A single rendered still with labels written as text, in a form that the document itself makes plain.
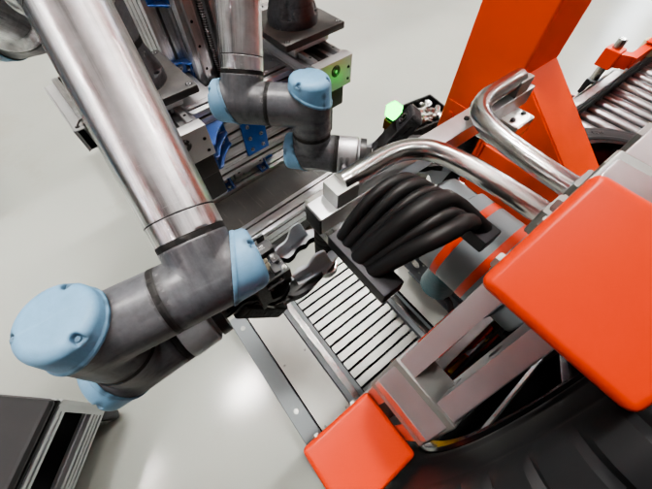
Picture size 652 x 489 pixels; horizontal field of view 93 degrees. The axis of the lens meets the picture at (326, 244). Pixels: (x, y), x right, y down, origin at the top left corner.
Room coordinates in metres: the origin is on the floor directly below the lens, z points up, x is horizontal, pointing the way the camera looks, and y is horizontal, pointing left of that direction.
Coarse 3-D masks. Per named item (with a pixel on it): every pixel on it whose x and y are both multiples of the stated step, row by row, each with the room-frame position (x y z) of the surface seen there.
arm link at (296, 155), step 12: (288, 132) 0.53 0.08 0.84; (288, 144) 0.49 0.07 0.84; (300, 144) 0.48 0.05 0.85; (324, 144) 0.48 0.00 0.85; (336, 144) 0.49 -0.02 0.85; (288, 156) 0.47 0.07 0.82; (300, 156) 0.47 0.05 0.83; (312, 156) 0.47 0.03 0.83; (324, 156) 0.47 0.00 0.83; (336, 156) 0.47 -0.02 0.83; (300, 168) 0.47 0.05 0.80; (312, 168) 0.47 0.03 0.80; (324, 168) 0.46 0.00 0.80; (336, 168) 0.46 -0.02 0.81
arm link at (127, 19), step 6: (120, 0) 0.75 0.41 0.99; (120, 6) 0.74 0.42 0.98; (126, 6) 0.77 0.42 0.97; (120, 12) 0.73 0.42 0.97; (126, 12) 0.75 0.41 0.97; (126, 18) 0.74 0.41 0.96; (132, 18) 0.77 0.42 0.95; (126, 24) 0.73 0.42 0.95; (132, 24) 0.75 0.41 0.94; (132, 30) 0.74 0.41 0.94; (132, 36) 0.73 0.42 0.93; (138, 36) 0.75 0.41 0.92
